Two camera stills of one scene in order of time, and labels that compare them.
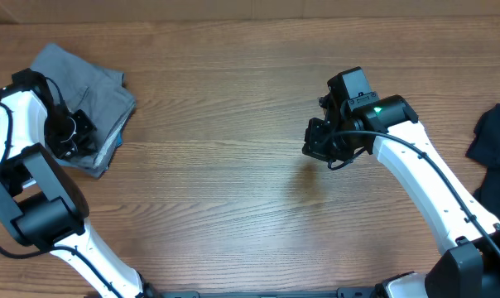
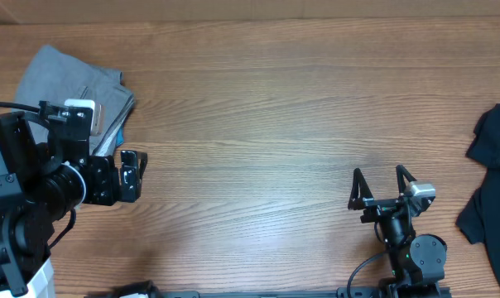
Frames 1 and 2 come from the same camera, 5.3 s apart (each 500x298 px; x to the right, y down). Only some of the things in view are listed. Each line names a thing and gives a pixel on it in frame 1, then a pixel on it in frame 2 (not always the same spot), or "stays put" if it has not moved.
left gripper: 84,143 → 107,192
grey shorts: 100,93 stays put
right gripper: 315,148 → 361,194
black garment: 493,145 stays put
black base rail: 365,292 stays put
